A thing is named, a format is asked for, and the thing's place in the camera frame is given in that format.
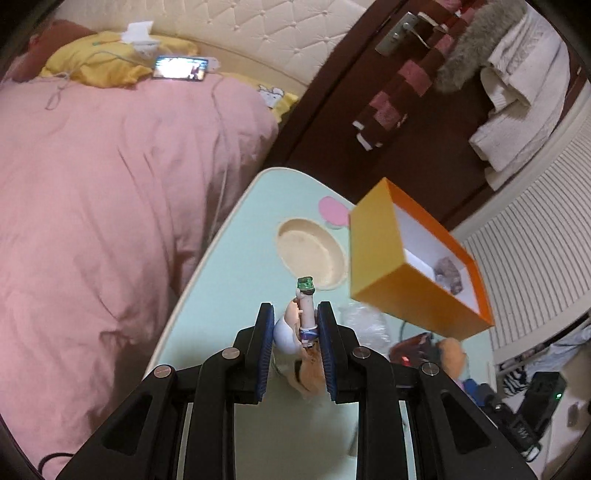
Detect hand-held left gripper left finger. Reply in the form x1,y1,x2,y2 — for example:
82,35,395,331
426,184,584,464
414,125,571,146
55,302,278,480

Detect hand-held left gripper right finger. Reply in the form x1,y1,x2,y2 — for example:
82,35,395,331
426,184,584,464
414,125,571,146
316,301,539,480

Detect small doll figurine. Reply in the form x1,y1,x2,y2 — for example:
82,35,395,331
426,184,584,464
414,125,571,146
272,276,327,402

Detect orange cardboard box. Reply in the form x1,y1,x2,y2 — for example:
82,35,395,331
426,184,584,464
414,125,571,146
348,178,496,341

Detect mint green desktop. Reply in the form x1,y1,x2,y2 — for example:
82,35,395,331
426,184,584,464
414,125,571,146
143,167,498,480

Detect zebra striped cloth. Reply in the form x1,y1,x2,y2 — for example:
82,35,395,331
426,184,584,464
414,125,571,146
501,364,533,398

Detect black power adapter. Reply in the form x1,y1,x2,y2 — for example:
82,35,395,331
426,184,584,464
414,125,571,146
521,371,568,431

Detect clear plastic bag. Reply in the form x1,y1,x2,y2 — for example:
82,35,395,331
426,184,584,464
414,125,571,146
337,302,393,357

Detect orange plush toy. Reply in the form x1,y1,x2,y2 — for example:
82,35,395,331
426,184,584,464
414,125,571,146
436,337,468,380

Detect dark red object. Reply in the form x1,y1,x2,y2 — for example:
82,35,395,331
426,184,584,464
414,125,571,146
390,335,439,366

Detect light blue cloth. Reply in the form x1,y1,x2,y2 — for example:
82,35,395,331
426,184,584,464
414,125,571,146
539,318,591,366

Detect grey stone-like lump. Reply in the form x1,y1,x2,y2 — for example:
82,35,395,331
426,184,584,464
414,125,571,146
434,257,465,294

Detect dark brown door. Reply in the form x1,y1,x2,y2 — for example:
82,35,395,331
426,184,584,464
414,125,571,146
267,0,502,223

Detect pink blanket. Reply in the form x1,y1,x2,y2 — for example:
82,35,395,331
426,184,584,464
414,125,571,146
0,55,280,468

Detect yellow printed bed sheet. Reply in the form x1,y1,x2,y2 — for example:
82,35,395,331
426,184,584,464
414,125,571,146
255,82,301,123

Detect checkered red scarf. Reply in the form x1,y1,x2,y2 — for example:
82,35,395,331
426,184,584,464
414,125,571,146
352,0,468,151

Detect smartphone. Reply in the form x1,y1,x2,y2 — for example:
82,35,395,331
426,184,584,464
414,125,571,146
152,55,211,82

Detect cream tufted headboard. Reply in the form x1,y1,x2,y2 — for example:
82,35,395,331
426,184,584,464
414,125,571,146
148,0,408,89

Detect yellow pillow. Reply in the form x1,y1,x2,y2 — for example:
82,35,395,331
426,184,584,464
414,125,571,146
39,31,200,88

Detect white coat with fur hood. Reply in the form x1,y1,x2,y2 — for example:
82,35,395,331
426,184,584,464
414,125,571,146
434,0,574,191

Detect white tissue pack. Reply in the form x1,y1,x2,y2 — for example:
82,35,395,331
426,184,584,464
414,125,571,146
121,21,162,59

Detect pink pillow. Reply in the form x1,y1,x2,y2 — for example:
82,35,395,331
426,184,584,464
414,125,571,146
11,18,99,84

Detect black cable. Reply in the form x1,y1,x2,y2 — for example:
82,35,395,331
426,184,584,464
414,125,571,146
39,452,75,468

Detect metal door handle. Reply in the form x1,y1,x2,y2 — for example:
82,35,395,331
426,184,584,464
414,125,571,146
375,11,437,56

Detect thin earphone cable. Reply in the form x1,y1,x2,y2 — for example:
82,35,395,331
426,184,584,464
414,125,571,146
44,39,154,110

